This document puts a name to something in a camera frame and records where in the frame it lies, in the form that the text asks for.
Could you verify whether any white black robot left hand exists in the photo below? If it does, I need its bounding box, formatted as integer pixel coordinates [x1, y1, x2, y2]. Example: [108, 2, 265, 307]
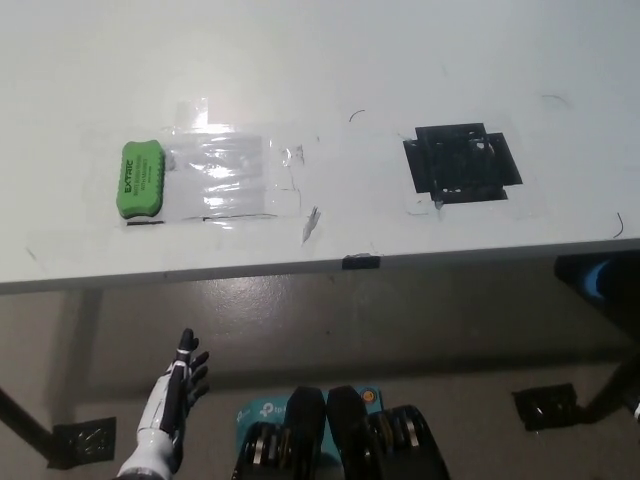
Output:
[117, 327, 211, 476]

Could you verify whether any green whiteboard eraser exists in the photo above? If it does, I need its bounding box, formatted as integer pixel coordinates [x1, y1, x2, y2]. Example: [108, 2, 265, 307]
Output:
[115, 140, 167, 221]

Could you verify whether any black floor tape patch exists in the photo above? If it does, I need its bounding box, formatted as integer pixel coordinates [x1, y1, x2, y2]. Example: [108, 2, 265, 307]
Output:
[511, 383, 581, 433]
[47, 416, 117, 471]

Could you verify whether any teal tp-link box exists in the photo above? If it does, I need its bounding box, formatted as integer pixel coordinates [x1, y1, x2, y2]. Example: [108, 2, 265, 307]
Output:
[235, 384, 384, 457]

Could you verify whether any black table leg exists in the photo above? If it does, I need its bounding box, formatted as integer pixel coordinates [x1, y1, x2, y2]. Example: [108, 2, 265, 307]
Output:
[0, 384, 56, 451]
[579, 349, 640, 426]

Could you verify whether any clear plastic sheet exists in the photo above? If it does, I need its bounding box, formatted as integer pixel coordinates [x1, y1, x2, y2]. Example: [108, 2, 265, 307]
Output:
[162, 130, 269, 220]

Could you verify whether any small black tape piece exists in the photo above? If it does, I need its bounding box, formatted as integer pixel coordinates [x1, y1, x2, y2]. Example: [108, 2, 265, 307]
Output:
[341, 253, 381, 271]

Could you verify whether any black tape square patch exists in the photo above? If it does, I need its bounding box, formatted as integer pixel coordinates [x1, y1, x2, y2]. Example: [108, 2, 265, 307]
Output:
[402, 121, 524, 205]

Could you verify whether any black object with blue part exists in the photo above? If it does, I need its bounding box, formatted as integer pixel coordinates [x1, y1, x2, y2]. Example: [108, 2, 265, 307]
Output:
[553, 253, 640, 311]

